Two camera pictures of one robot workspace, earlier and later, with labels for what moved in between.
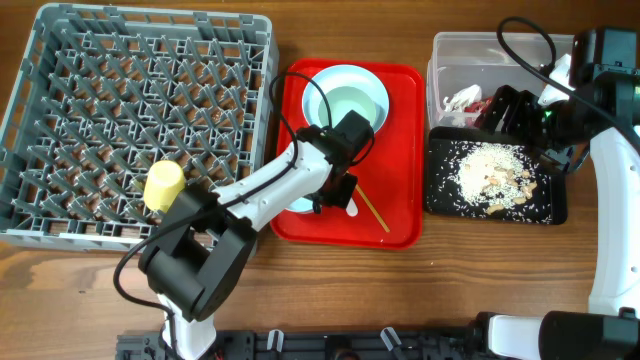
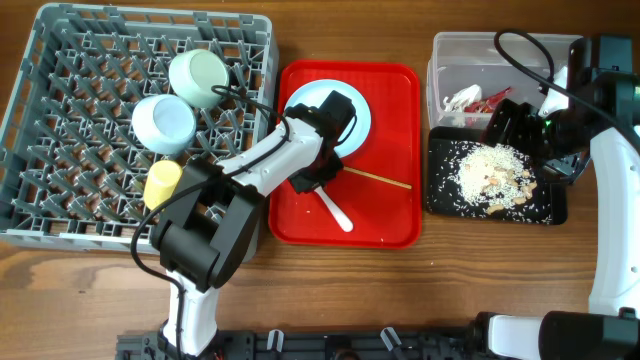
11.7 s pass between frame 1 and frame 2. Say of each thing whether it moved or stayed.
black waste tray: stayed
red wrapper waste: stayed
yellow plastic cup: stayed
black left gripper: moved
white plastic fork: moved
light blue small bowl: moved
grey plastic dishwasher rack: stayed
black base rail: stayed
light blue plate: moved
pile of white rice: stayed
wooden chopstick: moved
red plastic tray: stayed
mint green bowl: moved
